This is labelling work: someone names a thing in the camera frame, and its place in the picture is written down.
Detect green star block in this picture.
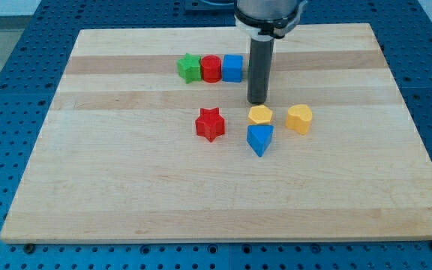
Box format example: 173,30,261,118
177,53,202,84

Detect blue cube block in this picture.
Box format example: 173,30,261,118
222,55,244,83

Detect wooden board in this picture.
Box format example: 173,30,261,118
0,23,432,244

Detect blue triangle block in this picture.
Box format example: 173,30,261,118
246,125,274,157

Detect black cylindrical pointer tool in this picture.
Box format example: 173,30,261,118
247,38,274,105

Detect yellow heart block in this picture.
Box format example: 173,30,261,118
285,104,313,135

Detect red star block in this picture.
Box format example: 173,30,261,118
195,107,225,143

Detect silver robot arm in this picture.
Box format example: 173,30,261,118
234,0,308,42

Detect red cylinder block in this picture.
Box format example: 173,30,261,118
200,55,222,83

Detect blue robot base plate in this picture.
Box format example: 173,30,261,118
183,0,235,14

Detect yellow hexagon block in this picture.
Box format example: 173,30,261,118
247,105,273,125

